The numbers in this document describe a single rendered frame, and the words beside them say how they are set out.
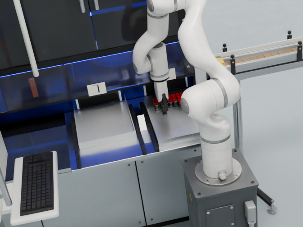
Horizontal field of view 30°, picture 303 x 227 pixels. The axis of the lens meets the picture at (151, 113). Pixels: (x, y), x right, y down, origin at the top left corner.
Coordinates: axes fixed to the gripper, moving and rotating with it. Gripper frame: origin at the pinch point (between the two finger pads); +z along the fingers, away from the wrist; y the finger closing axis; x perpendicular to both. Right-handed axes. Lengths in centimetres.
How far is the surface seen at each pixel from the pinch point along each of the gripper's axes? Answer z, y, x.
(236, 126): 42, -29, 43
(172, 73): -8.1, -14.1, 8.0
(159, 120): 5.9, 2.2, -3.2
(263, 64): 4, -25, 58
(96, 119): 5.9, -9.7, -31.6
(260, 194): 85, -18, 52
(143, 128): 5.3, 6.8, -11.7
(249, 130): 94, -94, 71
